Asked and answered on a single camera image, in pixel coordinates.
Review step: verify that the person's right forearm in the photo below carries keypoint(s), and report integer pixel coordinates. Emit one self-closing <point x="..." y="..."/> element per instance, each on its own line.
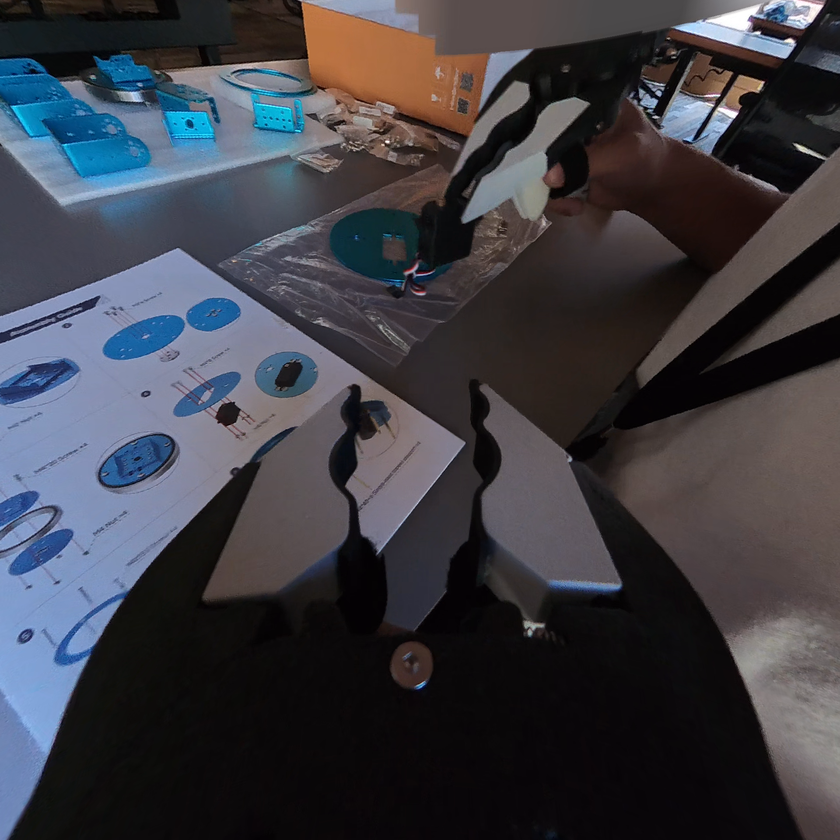
<point x="722" y="210"/>

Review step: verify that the small blue servo bracket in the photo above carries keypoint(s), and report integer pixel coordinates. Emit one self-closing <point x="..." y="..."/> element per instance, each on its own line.
<point x="190" y="128"/>

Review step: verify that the black servo motor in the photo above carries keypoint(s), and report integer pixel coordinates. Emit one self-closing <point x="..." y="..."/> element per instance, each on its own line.
<point x="443" y="229"/>

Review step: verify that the blue square mounting bracket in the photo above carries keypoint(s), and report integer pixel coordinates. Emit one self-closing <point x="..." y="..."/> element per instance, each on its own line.
<point x="121" y="72"/>

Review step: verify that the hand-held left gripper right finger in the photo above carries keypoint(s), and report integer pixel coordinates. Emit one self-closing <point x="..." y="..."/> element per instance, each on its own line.
<point x="544" y="518"/>

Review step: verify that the light background table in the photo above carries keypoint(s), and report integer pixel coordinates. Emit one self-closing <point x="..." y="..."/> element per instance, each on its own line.
<point x="728" y="43"/>

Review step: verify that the white foam sheet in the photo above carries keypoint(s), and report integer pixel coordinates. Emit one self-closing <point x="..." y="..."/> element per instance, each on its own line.
<point x="223" y="161"/>

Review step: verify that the bag of long screws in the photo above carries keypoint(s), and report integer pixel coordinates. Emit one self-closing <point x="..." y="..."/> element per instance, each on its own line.
<point x="318" y="161"/>

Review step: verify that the person's right hand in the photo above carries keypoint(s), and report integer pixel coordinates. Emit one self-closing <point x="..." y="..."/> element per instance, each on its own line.
<point x="623" y="164"/>

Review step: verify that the small white foam block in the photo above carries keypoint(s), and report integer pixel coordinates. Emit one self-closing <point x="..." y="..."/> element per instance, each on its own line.
<point x="323" y="103"/>

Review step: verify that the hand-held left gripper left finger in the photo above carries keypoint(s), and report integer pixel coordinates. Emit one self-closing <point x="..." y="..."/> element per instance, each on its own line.
<point x="282" y="525"/>

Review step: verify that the dark blue U bracket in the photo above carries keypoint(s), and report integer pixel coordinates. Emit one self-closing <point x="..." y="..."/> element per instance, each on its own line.
<point x="187" y="98"/>

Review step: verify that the large clear plastic bag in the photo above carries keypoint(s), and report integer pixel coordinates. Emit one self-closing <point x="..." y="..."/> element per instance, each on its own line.
<point x="315" y="289"/>

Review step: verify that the person's white shirt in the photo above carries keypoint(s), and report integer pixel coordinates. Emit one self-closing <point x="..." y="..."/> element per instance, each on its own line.
<point x="754" y="492"/>

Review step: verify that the white instruction manual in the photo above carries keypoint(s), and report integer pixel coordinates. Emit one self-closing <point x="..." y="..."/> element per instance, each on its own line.
<point x="197" y="282"/>

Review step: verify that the wide blue U bracket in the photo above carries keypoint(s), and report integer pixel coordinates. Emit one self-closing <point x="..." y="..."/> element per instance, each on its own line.
<point x="279" y="121"/>

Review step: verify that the grey desk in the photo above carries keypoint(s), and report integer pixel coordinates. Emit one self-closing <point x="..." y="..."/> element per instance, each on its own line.
<point x="558" y="315"/>

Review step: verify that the orange and white cardboard box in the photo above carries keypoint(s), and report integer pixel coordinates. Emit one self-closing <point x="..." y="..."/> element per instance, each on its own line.
<point x="367" y="65"/>

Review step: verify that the pile of small screw bags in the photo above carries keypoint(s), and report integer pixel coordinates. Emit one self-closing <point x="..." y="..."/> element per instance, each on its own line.
<point x="387" y="138"/>

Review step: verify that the round bearing with blue bracket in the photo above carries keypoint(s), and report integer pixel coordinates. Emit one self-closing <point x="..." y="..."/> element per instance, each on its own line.
<point x="131" y="95"/>

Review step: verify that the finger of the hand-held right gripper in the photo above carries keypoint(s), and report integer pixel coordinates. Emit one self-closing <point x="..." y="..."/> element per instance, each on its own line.
<point x="489" y="131"/>
<point x="531" y="157"/>

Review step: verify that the blue round metal plate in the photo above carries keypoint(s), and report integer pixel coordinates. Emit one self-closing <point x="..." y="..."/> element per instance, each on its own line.
<point x="358" y="239"/>

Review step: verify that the row of blue long brackets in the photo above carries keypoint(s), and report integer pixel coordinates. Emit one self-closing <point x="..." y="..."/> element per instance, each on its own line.
<point x="98" y="157"/>

